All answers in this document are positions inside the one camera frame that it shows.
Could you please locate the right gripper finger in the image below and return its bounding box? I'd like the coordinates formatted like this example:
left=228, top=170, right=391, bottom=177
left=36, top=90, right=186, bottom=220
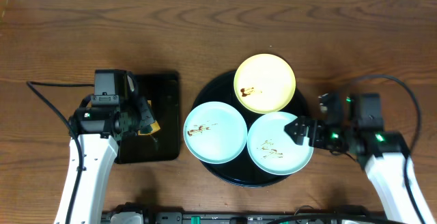
left=290, top=116, right=316, bottom=129
left=284, top=125, right=309, bottom=145

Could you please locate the yellow green sponge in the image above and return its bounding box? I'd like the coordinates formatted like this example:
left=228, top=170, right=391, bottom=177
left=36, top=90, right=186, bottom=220
left=137, top=100, right=160, bottom=136

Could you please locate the light blue plate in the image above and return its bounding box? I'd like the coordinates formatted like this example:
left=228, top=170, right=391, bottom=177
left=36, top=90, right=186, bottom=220
left=247, top=111, right=313, bottom=176
left=183, top=101, right=248, bottom=165

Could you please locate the yellow plate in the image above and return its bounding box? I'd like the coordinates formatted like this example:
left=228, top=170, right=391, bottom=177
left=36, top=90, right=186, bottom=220
left=233, top=53, right=296, bottom=114

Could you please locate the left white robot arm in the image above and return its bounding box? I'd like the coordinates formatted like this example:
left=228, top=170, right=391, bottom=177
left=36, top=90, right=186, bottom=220
left=54, top=95, right=155, bottom=223

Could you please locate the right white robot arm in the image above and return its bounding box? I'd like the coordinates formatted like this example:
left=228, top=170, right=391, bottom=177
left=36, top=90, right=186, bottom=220
left=284, top=117, right=436, bottom=223

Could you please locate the black rectangular tray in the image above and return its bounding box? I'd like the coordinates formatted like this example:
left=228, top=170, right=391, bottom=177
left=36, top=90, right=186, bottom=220
left=115, top=72, right=181, bottom=165

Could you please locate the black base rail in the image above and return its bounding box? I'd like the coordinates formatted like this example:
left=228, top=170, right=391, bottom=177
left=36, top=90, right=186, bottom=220
left=100, top=202, right=391, bottom=224

